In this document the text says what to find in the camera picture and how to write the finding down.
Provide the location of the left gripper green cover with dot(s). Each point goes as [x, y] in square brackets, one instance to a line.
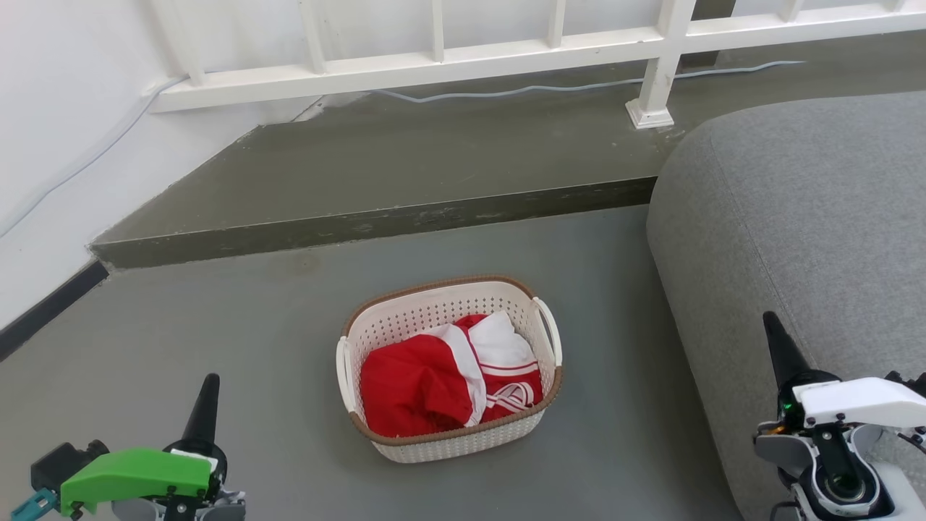
[130, 474]

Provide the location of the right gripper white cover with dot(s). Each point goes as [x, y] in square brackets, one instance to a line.
[868, 401]

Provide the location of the white laundry basket brown rim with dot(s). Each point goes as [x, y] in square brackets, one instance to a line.
[427, 311]

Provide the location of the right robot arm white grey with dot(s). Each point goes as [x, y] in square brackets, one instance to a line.
[810, 499]

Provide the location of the grey fabric sofa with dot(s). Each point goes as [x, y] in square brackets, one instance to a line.
[796, 217]

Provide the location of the black baseboard strip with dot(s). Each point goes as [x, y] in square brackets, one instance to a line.
[51, 307]

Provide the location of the red and white garment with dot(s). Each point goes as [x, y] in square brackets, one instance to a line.
[409, 383]

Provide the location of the white wooden railing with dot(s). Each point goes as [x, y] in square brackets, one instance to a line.
[434, 64]

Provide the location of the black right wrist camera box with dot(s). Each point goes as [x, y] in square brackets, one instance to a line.
[911, 383]

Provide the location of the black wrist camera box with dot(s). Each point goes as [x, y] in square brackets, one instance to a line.
[58, 463]
[911, 383]

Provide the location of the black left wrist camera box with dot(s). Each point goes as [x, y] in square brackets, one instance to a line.
[58, 463]

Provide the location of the teal left wrist bracket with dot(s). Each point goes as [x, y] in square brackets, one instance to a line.
[32, 504]

